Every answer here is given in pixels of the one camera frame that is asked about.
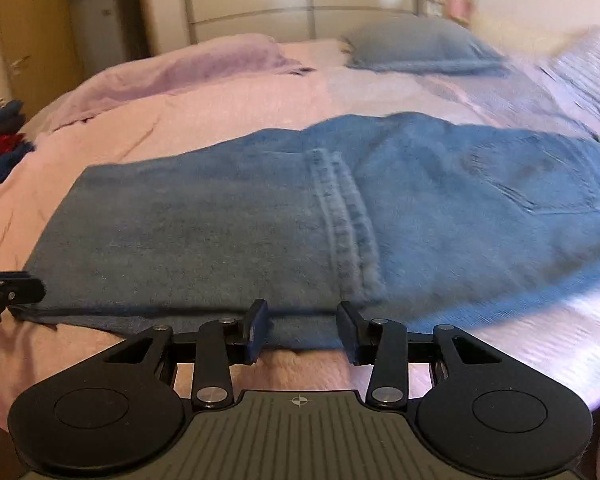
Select lilac blanket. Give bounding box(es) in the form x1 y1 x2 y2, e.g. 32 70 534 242
50 33 316 131

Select white ribbed bedspread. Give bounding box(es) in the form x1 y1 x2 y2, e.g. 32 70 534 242
500 25 600 151

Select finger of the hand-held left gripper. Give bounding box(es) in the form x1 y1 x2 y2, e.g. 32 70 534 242
0 270 47 329

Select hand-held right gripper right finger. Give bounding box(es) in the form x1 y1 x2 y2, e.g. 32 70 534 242
337 301 503 408

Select blue pillow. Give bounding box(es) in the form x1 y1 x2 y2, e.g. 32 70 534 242
341 15 511 77

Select blue denim jeans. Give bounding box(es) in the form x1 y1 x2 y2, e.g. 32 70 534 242
10 112 600 351

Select wooden door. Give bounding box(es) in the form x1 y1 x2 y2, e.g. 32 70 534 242
0 0 88 111

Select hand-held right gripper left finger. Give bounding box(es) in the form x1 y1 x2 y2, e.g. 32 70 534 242
105 300 269 411

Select stack of folded clothes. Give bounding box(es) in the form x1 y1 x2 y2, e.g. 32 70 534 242
0 96 37 196

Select pink sheeted bed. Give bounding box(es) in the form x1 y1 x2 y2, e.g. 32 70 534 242
0 25 600 431

